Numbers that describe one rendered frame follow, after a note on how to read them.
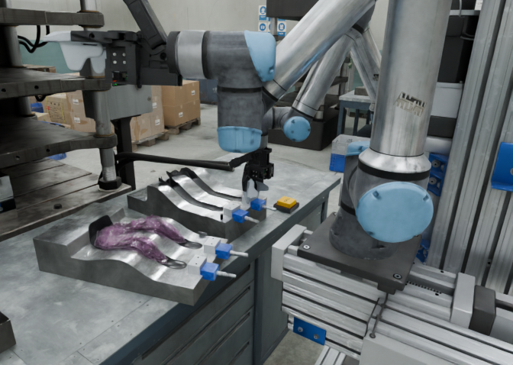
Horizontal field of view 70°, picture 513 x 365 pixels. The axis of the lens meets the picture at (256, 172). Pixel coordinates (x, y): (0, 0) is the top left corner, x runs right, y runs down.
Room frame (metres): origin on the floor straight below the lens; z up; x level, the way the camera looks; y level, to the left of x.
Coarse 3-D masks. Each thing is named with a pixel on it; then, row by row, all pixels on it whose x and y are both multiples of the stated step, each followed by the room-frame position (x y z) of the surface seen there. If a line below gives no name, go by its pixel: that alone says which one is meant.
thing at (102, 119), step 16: (0, 0) 1.93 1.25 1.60; (80, 0) 1.57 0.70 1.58; (16, 32) 1.97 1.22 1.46; (16, 48) 1.95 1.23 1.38; (16, 64) 1.94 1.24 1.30; (96, 96) 1.56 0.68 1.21; (96, 112) 1.56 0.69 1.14; (96, 128) 1.57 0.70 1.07; (32, 160) 1.92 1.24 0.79; (112, 160) 1.58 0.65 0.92; (112, 176) 1.57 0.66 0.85
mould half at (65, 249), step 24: (72, 216) 1.06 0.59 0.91; (96, 216) 1.06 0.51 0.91; (120, 216) 1.11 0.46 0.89; (48, 240) 0.91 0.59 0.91; (72, 240) 0.91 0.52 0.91; (168, 240) 0.98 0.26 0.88; (192, 240) 1.02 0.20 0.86; (48, 264) 0.91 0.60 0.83; (72, 264) 0.88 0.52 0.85; (96, 264) 0.86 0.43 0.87; (120, 264) 0.84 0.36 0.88; (144, 264) 0.85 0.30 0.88; (120, 288) 0.84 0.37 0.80; (144, 288) 0.82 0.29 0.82; (168, 288) 0.80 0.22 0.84; (192, 288) 0.78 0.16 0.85
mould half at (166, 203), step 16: (176, 176) 1.37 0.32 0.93; (208, 176) 1.43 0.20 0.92; (144, 192) 1.37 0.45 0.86; (160, 192) 1.24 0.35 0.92; (176, 192) 1.26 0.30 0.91; (192, 192) 1.30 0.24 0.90; (224, 192) 1.34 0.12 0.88; (240, 192) 1.34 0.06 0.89; (144, 208) 1.29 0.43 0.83; (160, 208) 1.24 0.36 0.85; (176, 208) 1.20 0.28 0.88; (192, 208) 1.19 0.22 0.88; (240, 208) 1.18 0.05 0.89; (192, 224) 1.16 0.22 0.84; (208, 224) 1.12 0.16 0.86; (224, 224) 1.08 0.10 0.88; (240, 224) 1.15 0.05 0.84
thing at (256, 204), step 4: (244, 200) 1.22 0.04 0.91; (252, 200) 1.22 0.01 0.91; (256, 200) 1.23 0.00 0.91; (260, 200) 1.23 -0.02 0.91; (264, 200) 1.23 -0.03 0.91; (244, 204) 1.22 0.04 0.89; (248, 204) 1.21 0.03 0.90; (252, 204) 1.21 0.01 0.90; (256, 204) 1.20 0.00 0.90; (260, 204) 1.20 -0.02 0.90; (264, 204) 1.22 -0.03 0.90; (252, 208) 1.21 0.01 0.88; (256, 208) 1.20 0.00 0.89; (260, 208) 1.20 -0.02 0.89; (268, 208) 1.19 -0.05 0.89; (272, 208) 1.18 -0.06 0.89
